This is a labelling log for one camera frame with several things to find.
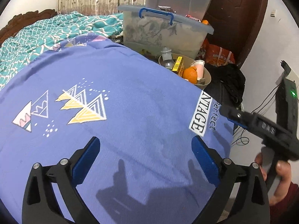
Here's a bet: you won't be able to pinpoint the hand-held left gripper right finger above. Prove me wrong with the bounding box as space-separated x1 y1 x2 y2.
191 136 271 224

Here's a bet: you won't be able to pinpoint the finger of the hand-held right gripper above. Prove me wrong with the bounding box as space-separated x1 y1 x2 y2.
221 104 258 131

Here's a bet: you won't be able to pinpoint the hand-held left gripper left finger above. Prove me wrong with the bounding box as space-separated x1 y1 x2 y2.
21 136 101 224

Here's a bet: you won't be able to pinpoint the beige wastebasket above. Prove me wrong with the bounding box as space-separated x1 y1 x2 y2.
158 53 212 89

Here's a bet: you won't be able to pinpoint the white pink plastic bottle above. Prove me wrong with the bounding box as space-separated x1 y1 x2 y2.
190 60 206 81

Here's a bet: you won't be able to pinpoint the orange peel piece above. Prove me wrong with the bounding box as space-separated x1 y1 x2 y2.
182 66 199 85

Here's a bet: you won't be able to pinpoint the yellow red cardboard box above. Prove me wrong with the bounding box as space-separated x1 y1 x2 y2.
172 56 185 76

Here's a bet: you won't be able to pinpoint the person's right forearm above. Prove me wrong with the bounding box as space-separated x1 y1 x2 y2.
273 182 299 214

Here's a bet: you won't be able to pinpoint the person's right hand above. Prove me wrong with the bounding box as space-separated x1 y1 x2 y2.
254 152 293 206

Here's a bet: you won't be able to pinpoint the black cloth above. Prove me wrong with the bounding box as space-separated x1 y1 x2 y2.
205 63 246 113

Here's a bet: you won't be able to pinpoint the blue printed blanket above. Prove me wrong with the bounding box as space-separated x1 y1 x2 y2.
0 36 234 224

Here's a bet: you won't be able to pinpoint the orange plastic bag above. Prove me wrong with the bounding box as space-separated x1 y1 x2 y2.
201 39 235 67

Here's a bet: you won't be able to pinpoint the clear plastic bottle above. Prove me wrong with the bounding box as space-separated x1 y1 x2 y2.
160 47 175 69

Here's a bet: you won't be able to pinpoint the brown wooden door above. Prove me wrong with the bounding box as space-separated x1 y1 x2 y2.
206 0 269 66

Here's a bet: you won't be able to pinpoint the red snack packet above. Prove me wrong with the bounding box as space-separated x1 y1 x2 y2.
185 14 202 22

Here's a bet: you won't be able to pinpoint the teal patterned blanket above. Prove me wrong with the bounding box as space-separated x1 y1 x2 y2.
0 13 125 92

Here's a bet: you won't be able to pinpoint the carved wooden headboard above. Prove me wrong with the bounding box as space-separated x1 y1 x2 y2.
0 9 57 45

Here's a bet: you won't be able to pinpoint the black cables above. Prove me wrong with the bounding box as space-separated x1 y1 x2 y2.
233 82 281 146

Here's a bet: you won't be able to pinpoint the white wall socket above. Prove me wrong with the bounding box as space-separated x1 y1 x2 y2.
281 68 299 83

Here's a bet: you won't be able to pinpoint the clear storage bin blue handle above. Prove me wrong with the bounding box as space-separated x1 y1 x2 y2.
118 5 215 60

